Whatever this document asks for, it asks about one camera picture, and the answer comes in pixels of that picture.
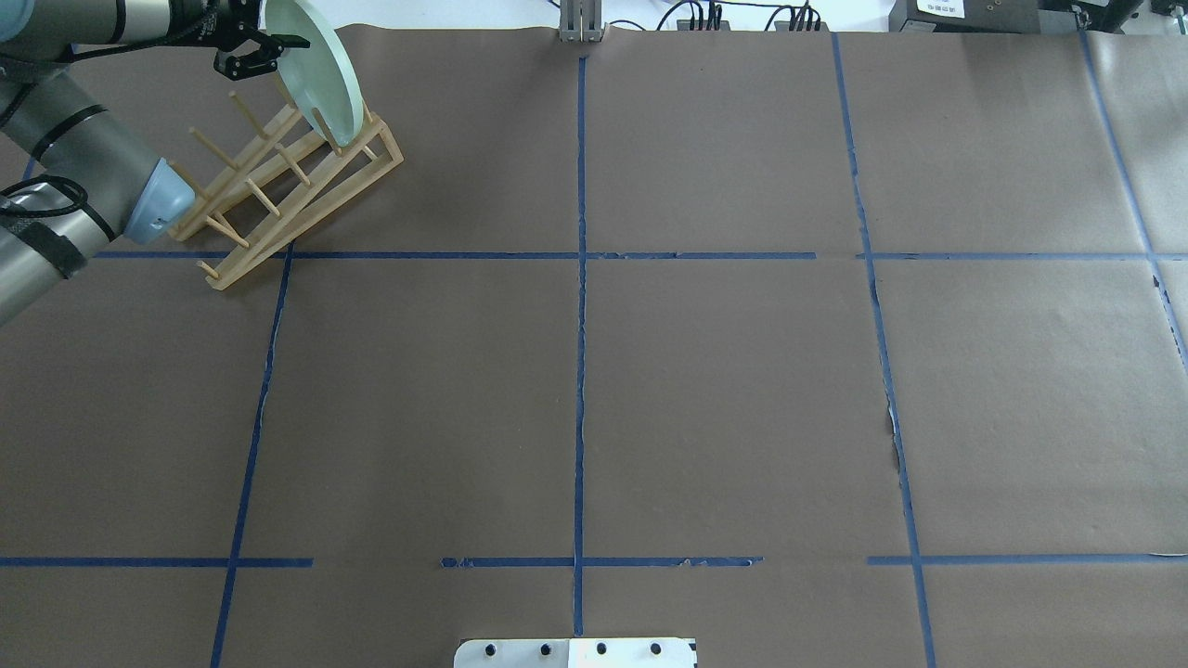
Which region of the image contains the black computer box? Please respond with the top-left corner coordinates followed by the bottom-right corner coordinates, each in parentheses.
top-left (887, 1), bottom-right (1081, 34)

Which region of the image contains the orange black usb hub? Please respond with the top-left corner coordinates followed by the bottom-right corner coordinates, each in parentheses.
top-left (675, 4), bottom-right (729, 32)

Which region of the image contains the aluminium frame post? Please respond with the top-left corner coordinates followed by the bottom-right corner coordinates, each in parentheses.
top-left (552, 0), bottom-right (606, 44)

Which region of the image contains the green ceramic plate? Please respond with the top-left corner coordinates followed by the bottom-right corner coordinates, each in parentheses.
top-left (263, 1), bottom-right (365, 147)

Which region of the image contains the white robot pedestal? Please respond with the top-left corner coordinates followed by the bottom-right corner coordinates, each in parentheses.
top-left (453, 636), bottom-right (699, 667)

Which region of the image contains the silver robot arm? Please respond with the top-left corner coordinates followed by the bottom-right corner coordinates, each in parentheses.
top-left (1, 1), bottom-right (324, 322)

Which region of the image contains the wooden plate rack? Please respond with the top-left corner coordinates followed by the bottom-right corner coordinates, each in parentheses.
top-left (168, 75), bottom-right (404, 290)

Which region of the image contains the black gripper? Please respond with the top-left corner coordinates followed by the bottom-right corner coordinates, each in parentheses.
top-left (211, 1), bottom-right (311, 81)

